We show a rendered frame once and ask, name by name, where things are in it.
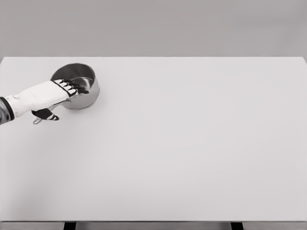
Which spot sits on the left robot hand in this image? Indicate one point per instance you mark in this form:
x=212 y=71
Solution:
x=46 y=94

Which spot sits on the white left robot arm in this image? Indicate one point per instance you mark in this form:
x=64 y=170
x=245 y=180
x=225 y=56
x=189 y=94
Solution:
x=11 y=107

